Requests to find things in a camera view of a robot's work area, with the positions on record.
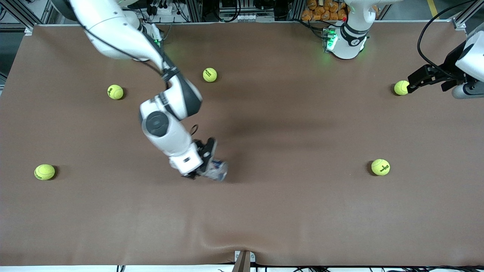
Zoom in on clear tennis ball can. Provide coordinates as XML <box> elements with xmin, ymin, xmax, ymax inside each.
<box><xmin>204</xmin><ymin>159</ymin><xmax>228</xmax><ymax>182</ymax></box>

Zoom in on white power strip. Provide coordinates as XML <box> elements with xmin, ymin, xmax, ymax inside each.
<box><xmin>149</xmin><ymin>0</ymin><xmax>175</xmax><ymax>16</ymax></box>

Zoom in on brown table mat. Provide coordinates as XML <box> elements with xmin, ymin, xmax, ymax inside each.
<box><xmin>0</xmin><ymin>22</ymin><xmax>484</xmax><ymax>267</ymax></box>

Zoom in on white terminal strip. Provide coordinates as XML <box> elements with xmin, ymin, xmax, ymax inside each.
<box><xmin>219</xmin><ymin>13</ymin><xmax>275</xmax><ymax>22</ymax></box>

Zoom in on aluminium cage frame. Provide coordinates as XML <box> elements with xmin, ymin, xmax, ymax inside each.
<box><xmin>0</xmin><ymin>0</ymin><xmax>57</xmax><ymax>35</ymax></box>
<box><xmin>452</xmin><ymin>0</ymin><xmax>484</xmax><ymax>31</ymax></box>

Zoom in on metal camera bracket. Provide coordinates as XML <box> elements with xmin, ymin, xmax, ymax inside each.
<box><xmin>234</xmin><ymin>250</ymin><xmax>256</xmax><ymax>272</ymax></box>

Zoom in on orange netted bags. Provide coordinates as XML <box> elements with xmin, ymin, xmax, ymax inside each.
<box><xmin>301</xmin><ymin>0</ymin><xmax>348</xmax><ymax>22</ymax></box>

